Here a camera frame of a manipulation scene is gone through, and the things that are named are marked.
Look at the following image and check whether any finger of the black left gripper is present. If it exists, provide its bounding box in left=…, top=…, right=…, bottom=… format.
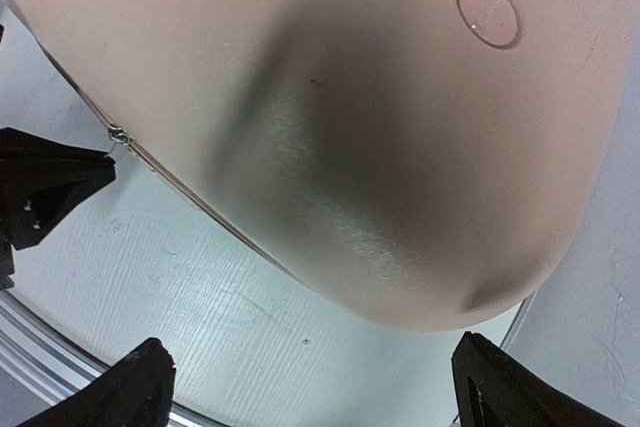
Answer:
left=1, top=128, right=116, bottom=250

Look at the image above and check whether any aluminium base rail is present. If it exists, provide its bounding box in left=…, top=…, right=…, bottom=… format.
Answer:
left=1, top=291, right=219, bottom=426

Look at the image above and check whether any pink hard-shell suitcase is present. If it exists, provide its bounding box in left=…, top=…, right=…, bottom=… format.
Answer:
left=4, top=0, right=639, bottom=331

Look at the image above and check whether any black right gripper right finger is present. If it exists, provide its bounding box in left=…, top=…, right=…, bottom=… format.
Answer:
left=452, top=331, right=618, bottom=427

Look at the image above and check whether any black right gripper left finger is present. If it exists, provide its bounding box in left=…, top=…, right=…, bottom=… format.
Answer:
left=21, top=338, right=176, bottom=427

